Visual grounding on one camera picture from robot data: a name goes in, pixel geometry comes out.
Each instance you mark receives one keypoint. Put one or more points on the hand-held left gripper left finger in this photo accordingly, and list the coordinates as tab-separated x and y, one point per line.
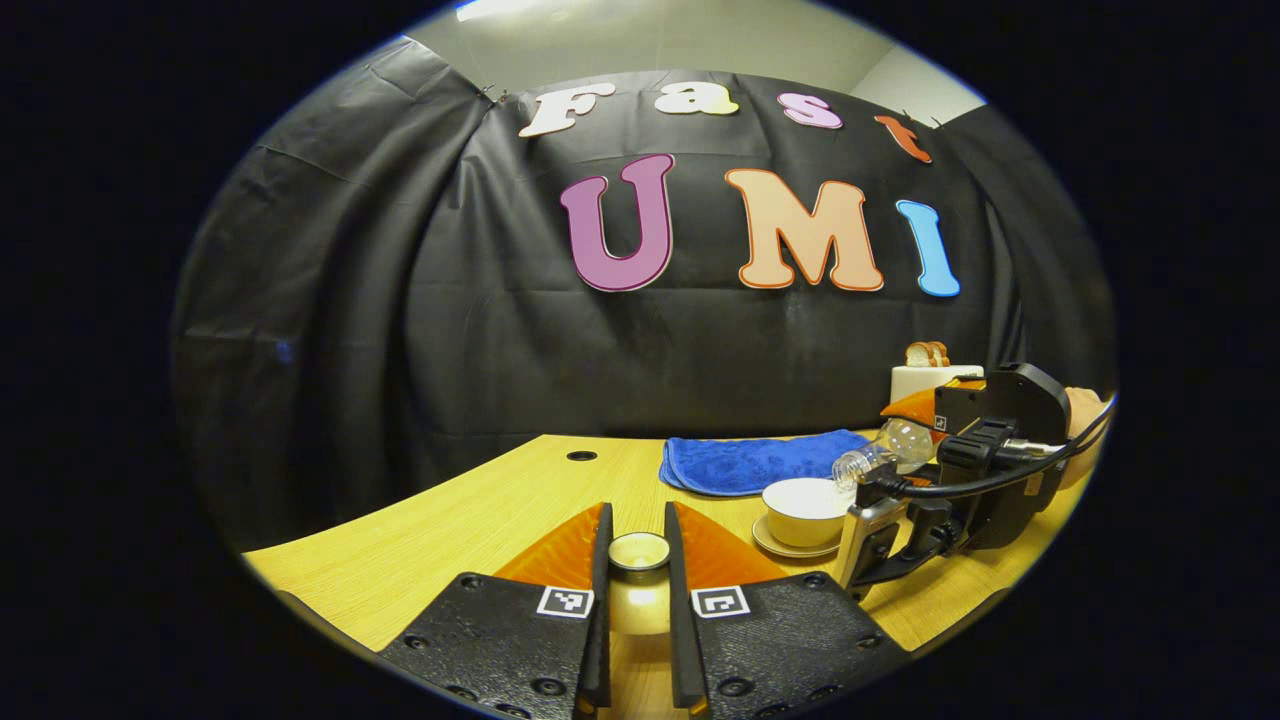
600	600

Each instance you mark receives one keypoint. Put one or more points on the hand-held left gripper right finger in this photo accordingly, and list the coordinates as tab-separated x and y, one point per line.
678	600

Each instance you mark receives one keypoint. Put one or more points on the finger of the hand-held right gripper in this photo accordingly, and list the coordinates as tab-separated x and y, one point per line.
912	408
870	540

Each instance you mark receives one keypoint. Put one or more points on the cream teacup lid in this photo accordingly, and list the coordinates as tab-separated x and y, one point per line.
640	595

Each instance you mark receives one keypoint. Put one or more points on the clear water bottle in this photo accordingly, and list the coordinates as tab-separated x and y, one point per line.
900	445

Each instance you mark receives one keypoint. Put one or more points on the cream teacup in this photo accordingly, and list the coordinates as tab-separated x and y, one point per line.
800	515

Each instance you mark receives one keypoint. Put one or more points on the white toaster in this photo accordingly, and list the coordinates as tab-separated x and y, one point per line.
925	380

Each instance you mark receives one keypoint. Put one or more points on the bread slice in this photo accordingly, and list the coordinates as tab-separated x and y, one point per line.
941	353
917	354

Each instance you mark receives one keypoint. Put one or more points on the cream saucer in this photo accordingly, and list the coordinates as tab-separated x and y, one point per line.
785	549

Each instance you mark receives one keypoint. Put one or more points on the blue towel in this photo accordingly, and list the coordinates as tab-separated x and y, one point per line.
750	462

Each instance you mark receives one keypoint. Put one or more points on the black backdrop cloth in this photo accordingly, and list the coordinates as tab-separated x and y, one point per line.
400	330

